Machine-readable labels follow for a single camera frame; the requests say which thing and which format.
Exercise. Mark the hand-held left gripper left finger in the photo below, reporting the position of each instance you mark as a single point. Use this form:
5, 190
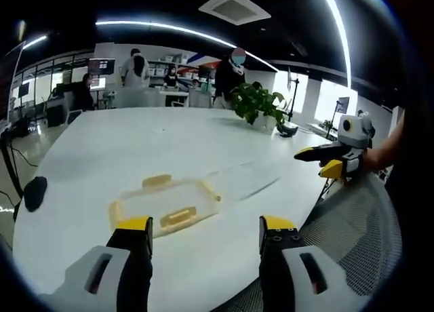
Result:
101, 274

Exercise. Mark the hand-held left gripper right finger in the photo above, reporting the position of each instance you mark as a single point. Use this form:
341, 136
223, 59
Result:
291, 278

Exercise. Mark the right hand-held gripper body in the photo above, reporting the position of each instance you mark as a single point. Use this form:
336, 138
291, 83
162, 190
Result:
354, 135

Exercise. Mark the black stand with panel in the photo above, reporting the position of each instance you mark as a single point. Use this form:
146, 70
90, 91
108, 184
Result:
340, 112

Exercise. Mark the dark bowl-shaped object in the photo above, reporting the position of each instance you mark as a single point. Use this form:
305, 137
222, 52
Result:
287, 130

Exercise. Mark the grey mesh office chair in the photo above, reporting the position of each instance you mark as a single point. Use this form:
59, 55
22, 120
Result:
359, 224

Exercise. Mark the black tripod stand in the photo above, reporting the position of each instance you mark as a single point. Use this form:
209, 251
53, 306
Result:
294, 91

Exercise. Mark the green potted plant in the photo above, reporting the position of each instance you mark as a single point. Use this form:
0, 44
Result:
256, 101

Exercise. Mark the clear lid with yellow clips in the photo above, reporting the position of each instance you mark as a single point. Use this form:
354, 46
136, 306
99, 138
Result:
176, 217

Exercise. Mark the black rounded object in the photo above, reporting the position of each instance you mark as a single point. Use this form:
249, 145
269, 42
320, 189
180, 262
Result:
35, 193

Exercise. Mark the long ceiling light strip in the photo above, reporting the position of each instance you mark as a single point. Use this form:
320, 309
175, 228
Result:
340, 27
176, 28

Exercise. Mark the ceiling air vent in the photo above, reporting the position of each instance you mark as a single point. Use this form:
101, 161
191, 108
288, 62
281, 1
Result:
235, 6

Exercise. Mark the short ceiling light strip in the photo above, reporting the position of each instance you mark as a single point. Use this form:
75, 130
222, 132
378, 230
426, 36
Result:
35, 41

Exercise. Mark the dark wall monitor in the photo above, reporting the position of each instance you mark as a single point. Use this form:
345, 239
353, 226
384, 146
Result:
101, 66

